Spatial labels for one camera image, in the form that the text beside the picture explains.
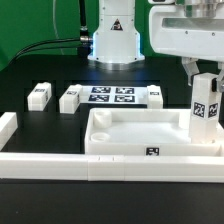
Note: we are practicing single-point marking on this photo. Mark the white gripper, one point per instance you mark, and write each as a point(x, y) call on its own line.
point(172, 33)

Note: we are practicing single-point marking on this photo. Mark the white desk top tray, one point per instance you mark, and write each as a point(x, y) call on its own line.
point(146, 132)

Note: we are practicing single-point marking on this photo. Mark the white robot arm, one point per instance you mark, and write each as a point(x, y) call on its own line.
point(116, 42)

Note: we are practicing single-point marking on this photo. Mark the fiducial marker sheet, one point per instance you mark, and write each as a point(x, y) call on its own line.
point(113, 95)

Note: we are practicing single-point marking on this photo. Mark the white U-shaped fence wall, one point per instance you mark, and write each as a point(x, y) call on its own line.
point(103, 167)

